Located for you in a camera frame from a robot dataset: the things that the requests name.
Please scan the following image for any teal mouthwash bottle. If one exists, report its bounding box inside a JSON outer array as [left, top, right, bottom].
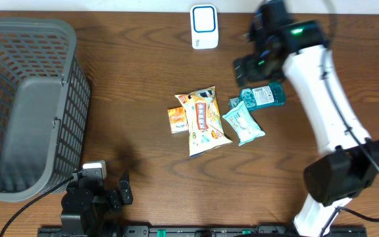
[[229, 82, 286, 111]]

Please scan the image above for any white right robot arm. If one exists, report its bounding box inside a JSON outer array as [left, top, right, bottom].
[[234, 1, 379, 236]]

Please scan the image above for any yellow snack bag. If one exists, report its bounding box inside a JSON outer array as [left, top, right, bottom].
[[175, 86, 232, 157]]

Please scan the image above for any grey plastic shopping basket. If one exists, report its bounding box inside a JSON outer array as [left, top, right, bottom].
[[0, 18, 91, 202]]

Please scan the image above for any white barcode scanner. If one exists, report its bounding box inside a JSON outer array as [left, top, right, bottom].
[[189, 4, 219, 50]]

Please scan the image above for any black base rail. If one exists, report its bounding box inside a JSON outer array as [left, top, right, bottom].
[[37, 225, 368, 237]]

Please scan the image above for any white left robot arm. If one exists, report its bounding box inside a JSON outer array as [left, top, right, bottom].
[[61, 168, 134, 237]]

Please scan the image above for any light blue wipes pack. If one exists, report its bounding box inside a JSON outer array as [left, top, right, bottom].
[[222, 101, 265, 146]]

